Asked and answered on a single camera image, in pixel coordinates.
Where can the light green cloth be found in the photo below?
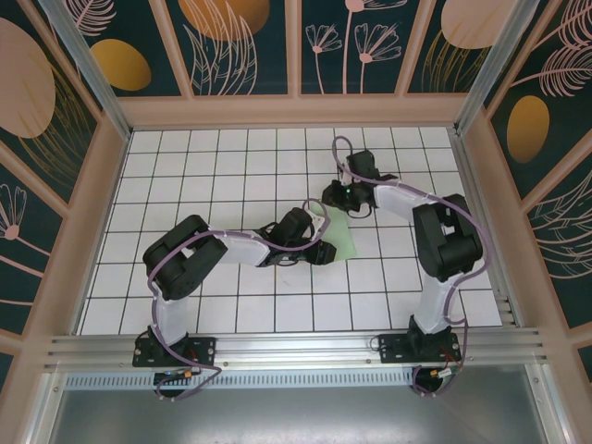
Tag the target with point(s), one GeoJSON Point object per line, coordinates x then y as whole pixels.
{"type": "Point", "coordinates": [344, 240]}

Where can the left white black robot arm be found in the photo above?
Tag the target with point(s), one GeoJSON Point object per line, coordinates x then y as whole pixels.
{"type": "Point", "coordinates": [240, 250]}

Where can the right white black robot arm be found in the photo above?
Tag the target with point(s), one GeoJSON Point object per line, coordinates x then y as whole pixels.
{"type": "Point", "coordinates": [435, 300]}

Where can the yellow power connector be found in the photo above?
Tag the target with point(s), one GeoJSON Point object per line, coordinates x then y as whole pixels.
{"type": "Point", "coordinates": [187, 373]}
{"type": "Point", "coordinates": [435, 373]}

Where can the grey metal shelf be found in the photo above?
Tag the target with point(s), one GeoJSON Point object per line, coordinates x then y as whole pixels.
{"type": "Point", "coordinates": [296, 416]}

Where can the long aluminium mounting rail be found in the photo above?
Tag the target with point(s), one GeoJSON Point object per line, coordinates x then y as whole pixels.
{"type": "Point", "coordinates": [296, 349]}

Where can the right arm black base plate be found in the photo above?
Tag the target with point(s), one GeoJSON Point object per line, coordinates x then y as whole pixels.
{"type": "Point", "coordinates": [393, 349]}

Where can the aluminium side rail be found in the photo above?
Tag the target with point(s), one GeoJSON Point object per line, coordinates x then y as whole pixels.
{"type": "Point", "coordinates": [481, 185]}

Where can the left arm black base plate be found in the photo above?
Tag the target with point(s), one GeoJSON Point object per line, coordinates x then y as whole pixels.
{"type": "Point", "coordinates": [203, 349]}

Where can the right aluminium corner post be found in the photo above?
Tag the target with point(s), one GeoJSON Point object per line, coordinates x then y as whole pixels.
{"type": "Point", "coordinates": [490, 69]}

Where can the aluminium corner post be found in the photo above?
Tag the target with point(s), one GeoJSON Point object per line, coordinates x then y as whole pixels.
{"type": "Point", "coordinates": [92, 78]}
{"type": "Point", "coordinates": [490, 69]}

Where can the left aluminium corner post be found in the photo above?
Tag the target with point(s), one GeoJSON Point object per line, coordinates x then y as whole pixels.
{"type": "Point", "coordinates": [92, 78]}

